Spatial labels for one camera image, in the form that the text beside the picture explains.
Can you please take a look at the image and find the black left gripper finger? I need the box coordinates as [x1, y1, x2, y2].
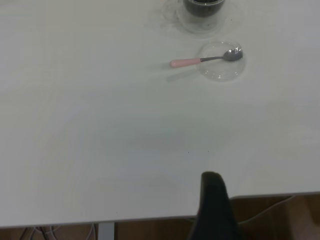
[187, 171, 247, 240]

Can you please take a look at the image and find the pink handled metal spoon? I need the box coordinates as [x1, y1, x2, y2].
[169, 48, 244, 68]

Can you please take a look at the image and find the clear glass lid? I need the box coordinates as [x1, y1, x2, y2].
[197, 40, 247, 82]

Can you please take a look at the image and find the dark coffee beans pile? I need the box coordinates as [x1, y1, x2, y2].
[183, 0, 225, 18]

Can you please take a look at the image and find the white metal table leg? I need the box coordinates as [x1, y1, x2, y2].
[98, 221, 115, 240]

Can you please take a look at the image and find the white cable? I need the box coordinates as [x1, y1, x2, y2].
[236, 195, 297, 225]

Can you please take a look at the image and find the grey cable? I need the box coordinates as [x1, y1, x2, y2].
[22, 224, 62, 240]
[83, 223, 98, 240]

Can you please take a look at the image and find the clear double wall glass cup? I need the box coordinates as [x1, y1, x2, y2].
[162, 0, 241, 35]

